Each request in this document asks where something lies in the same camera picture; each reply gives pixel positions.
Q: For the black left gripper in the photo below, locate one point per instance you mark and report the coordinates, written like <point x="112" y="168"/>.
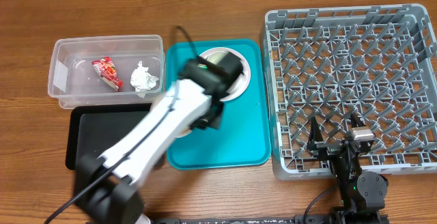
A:
<point x="213" y="121"/>

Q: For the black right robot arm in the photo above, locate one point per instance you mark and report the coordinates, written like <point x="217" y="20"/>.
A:
<point x="362" y="192"/>

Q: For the white tissue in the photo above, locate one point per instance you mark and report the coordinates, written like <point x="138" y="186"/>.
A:
<point x="142" y="80"/>

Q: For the red snack wrapper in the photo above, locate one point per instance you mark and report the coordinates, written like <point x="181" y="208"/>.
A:
<point x="105" y="68"/>

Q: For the small pink-white dish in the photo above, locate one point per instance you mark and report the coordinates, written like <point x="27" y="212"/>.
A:
<point x="183" y="134"/>

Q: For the grey-white bowl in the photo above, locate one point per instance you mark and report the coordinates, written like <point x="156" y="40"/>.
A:
<point x="220" y="56"/>

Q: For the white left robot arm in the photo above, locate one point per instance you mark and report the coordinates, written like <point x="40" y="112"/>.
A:
<point x="106" y="187"/>

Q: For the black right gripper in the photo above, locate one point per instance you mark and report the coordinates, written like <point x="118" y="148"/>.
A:
<point x="328" y="147"/>

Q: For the large white plate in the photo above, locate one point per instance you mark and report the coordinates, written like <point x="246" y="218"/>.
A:
<point x="241" y="84"/>

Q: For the grey dishwasher rack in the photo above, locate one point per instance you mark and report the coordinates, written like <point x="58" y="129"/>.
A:
<point x="328" y="63"/>

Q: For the black plastic tray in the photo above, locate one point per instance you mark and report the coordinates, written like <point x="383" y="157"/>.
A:
<point x="94" y="129"/>

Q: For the clear plastic bin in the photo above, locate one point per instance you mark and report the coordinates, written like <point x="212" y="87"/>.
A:
<point x="74" y="82"/>

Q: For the teal serving tray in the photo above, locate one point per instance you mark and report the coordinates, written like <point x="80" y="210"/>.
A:
<point x="243" y="137"/>

